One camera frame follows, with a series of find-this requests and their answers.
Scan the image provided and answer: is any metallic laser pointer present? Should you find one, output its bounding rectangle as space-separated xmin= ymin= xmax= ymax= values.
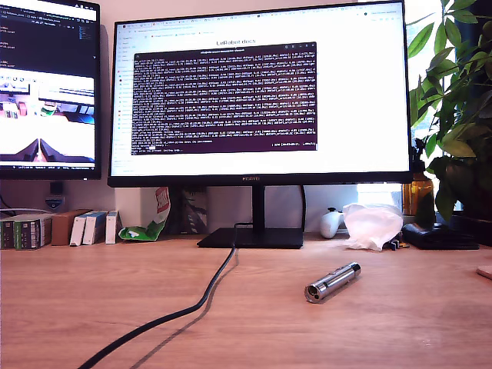
xmin=304 ymin=261 xmax=362 ymax=304

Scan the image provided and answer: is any grey patterned package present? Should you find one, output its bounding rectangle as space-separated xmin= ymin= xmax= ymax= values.
xmin=180 ymin=186 xmax=208 ymax=234

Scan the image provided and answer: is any white game controller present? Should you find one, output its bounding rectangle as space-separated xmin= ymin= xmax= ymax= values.
xmin=320 ymin=207 xmax=349 ymax=239

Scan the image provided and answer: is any green snack bag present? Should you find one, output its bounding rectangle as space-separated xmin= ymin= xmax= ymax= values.
xmin=118 ymin=186 xmax=172 ymax=242

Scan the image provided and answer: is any white crumpled plastic bag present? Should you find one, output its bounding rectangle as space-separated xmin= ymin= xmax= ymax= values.
xmin=341 ymin=202 xmax=404 ymax=253

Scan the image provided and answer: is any large black Huawei monitor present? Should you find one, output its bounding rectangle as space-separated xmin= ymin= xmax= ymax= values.
xmin=107 ymin=0 xmax=414 ymax=250

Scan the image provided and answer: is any white and blue box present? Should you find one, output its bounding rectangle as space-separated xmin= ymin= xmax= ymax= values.
xmin=82 ymin=211 xmax=108 ymax=246
xmin=105 ymin=210 xmax=123 ymax=245
xmin=69 ymin=211 xmax=95 ymax=247

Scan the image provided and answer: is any amber pump bottle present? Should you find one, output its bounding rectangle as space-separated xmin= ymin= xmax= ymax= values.
xmin=402 ymin=138 xmax=436 ymax=217

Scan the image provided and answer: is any brown cardboard box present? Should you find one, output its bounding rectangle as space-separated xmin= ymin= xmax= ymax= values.
xmin=51 ymin=209 xmax=93 ymax=246

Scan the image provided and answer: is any black wallet case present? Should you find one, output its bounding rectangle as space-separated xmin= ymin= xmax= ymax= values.
xmin=401 ymin=221 xmax=481 ymax=251

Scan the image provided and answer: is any green leafy houseplant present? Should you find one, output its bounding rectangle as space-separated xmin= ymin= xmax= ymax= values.
xmin=407 ymin=0 xmax=492 ymax=224

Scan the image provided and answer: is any dark plant pot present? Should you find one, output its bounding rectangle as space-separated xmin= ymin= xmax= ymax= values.
xmin=451 ymin=209 xmax=492 ymax=247

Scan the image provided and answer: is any long black table cable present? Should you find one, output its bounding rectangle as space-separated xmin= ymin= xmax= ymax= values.
xmin=76 ymin=222 xmax=254 ymax=369

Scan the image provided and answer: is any black monitor with camera views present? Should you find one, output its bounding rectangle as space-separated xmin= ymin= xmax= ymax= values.
xmin=0 ymin=0 xmax=103 ymax=181

